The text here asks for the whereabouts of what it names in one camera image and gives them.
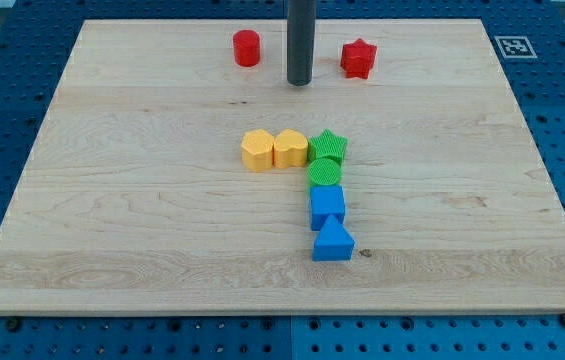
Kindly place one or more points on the green star block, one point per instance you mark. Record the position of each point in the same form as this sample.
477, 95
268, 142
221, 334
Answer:
327, 145

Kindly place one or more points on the red star block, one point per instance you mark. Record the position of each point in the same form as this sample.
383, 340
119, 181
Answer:
358, 58

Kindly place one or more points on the yellow heart block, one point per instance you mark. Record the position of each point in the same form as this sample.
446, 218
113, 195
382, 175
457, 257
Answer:
290, 149

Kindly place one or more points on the green cylinder block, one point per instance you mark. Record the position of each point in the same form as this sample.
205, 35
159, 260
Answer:
324, 172

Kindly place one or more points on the yellow hexagon block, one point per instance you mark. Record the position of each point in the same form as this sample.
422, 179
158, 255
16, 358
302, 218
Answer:
257, 150

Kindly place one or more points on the blue cube block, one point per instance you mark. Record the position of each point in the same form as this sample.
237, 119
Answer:
326, 201

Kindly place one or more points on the blue triangle block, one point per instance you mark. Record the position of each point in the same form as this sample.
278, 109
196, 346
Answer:
333, 242

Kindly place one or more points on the light wooden board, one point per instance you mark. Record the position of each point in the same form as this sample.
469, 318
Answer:
134, 200

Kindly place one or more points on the red cylinder block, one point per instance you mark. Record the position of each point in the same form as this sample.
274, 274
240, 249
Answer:
246, 46

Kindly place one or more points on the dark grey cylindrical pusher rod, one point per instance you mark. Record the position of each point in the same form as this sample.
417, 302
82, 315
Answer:
301, 19

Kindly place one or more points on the white fiducial marker tag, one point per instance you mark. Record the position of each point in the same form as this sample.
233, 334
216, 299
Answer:
515, 47

